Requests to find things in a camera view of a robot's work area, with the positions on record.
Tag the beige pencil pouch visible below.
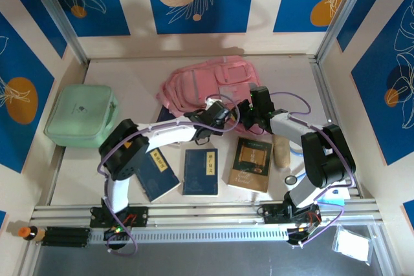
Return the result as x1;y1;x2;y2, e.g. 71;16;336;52
272;135;292;169

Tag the brown gold book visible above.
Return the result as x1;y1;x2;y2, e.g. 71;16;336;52
227;136;274;193

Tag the pink school backpack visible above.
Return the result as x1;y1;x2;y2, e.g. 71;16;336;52
155;55;263;134

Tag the navy book yellow label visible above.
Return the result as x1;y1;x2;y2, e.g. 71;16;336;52
156;107;177;125
182;149;219;198
135;148;181;204

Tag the wet wipes packet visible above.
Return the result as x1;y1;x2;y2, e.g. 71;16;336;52
318;187;346;207

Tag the mint green zip case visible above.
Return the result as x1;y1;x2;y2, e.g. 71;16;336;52
43;84;120;148

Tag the black ribbed block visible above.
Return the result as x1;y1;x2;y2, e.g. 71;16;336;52
41;226;92;248

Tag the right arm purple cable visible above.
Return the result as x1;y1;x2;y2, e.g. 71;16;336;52
268;90;356;249

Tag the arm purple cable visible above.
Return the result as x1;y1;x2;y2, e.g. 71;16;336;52
268;90;356;249
96;93;242;257

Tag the aluminium side rail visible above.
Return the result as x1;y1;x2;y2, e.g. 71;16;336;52
309;58;363;199
47;145;67;206

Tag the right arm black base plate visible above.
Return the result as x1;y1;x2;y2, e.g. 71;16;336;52
261;203;323;225

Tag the aluminium table edge rail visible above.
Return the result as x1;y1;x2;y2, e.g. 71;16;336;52
30;203;381;225

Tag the slotted grey cable duct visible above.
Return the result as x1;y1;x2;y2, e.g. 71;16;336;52
89;227;289;245

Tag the aluminium frame post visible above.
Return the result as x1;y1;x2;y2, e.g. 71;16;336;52
316;0;373;61
24;0;90;65

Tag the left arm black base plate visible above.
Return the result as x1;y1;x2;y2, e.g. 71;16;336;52
89;205;149;229

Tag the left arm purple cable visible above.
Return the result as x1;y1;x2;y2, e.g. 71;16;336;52
96;93;242;257

